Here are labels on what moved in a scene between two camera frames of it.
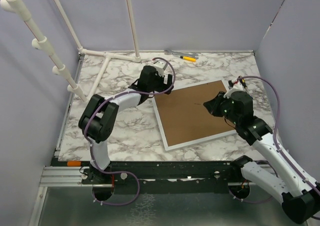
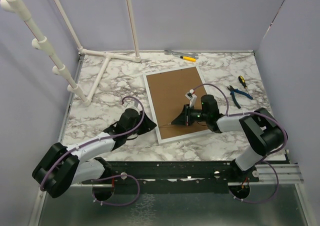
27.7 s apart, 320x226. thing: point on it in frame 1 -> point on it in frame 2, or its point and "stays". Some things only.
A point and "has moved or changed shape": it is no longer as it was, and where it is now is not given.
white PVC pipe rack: [12, 3] stays
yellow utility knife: [189, 58] stays
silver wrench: [170, 52] stays
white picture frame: [183, 119] has moved or changed shape
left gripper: [163, 86] -> [147, 124]
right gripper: [213, 105] -> [186, 115]
